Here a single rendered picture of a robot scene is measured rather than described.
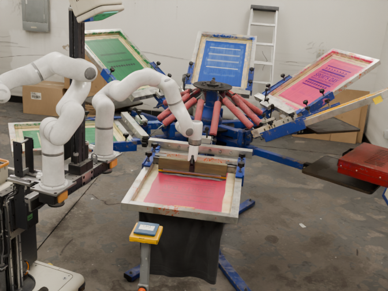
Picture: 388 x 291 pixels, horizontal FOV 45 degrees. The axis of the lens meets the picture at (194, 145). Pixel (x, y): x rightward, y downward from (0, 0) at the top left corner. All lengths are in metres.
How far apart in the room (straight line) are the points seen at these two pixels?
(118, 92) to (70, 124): 0.50
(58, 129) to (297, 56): 5.21
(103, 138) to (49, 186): 0.45
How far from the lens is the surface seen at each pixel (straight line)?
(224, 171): 2.77
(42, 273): 3.17
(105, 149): 2.53
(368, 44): 6.99
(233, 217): 2.33
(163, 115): 3.55
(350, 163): 2.95
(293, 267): 3.87
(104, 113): 2.46
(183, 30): 6.90
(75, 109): 2.04
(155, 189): 2.63
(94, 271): 3.63
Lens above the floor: 2.08
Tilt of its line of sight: 20 degrees down
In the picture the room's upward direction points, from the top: 4 degrees clockwise
